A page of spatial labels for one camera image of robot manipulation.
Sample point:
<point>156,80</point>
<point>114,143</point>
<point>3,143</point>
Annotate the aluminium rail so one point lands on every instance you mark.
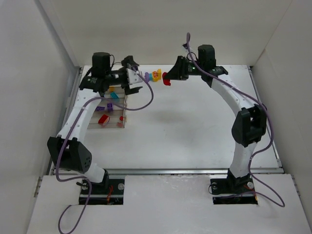
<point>188,171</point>

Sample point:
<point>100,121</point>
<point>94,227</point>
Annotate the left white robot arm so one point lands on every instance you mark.
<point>66,148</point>

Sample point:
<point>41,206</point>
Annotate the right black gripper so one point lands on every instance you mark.
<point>180,68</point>

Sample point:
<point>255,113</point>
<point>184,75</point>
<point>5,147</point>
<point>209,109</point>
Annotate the teal lego block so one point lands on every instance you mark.
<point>114,95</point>

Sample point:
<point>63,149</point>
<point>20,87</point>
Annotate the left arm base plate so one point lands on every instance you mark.
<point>112,195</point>

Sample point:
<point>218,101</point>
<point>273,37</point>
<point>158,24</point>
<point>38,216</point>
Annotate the yellow flower lego block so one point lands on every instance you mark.
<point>156,75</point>

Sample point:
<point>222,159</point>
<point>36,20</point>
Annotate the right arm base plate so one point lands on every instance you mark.
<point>233,191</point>

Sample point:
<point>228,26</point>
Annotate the clear compartment organizer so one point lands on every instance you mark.
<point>106,114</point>

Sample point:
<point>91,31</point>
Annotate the purple square lego block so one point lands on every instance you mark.
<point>110,107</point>

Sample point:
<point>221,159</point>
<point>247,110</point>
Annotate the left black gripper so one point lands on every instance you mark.
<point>125,78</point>

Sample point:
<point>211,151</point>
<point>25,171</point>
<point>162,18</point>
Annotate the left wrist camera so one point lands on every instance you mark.
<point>133,77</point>

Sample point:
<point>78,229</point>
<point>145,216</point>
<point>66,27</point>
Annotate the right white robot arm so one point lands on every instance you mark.
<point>250,119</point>

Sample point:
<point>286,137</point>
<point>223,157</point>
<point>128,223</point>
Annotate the red round lego block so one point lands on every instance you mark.
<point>104,120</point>

